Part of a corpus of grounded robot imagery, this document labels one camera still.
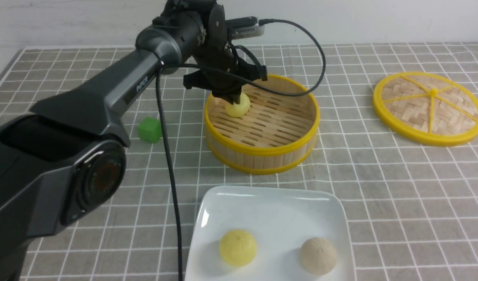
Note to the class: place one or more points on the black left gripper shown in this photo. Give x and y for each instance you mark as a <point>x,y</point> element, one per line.
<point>218,58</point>

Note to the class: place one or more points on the yellow steamed bun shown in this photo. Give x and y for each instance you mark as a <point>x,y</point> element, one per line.
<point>240,109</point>
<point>237,248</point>

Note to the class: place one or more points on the yellow steamed bun front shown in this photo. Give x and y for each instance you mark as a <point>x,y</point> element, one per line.
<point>237,248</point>

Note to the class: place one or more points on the beige steamed bun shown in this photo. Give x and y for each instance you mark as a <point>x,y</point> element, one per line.
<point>318,256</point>

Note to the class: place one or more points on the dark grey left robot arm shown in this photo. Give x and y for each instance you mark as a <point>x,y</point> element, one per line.
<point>67,156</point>

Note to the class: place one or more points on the white square plate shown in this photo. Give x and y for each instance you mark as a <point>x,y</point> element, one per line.
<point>280,220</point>

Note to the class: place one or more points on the bamboo steamer basket yellow rim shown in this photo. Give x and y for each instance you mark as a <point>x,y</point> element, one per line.
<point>276,134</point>

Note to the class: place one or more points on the green cube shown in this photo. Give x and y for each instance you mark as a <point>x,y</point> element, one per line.
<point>150,130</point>

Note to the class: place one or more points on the bamboo steamer lid yellow rim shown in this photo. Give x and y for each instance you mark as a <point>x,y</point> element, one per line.
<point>427,108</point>

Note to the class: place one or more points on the grey checked tablecloth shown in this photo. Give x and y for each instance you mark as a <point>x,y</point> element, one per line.
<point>412,210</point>

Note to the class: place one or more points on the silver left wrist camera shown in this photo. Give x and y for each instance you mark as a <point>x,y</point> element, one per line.
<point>243,28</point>

